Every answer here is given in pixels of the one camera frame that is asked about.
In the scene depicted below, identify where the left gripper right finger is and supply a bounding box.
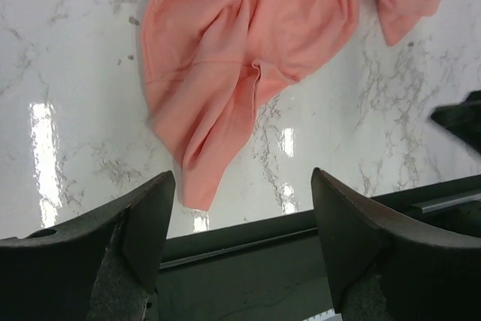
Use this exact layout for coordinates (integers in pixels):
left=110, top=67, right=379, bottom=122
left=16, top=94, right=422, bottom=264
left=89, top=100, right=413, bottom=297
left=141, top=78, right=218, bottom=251
left=311, top=169, right=480, bottom=320

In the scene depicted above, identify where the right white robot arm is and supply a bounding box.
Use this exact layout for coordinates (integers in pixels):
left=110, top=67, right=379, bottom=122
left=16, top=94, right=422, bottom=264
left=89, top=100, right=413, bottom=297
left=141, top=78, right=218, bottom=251
left=429, top=90, right=481, bottom=154

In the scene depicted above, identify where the pink t shirt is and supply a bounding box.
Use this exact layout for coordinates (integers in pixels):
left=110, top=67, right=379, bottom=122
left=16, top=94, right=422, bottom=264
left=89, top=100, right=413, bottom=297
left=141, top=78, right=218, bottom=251
left=141, top=0, right=440, bottom=210

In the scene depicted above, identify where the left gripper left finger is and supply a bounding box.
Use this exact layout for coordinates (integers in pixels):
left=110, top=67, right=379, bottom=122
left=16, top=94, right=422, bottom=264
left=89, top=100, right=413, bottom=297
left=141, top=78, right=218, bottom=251
left=1, top=171, right=175, bottom=320

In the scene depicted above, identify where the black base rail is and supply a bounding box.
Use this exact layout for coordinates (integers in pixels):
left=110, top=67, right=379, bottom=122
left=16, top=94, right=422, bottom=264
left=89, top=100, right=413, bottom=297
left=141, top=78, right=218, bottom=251
left=150, top=174, right=481, bottom=321

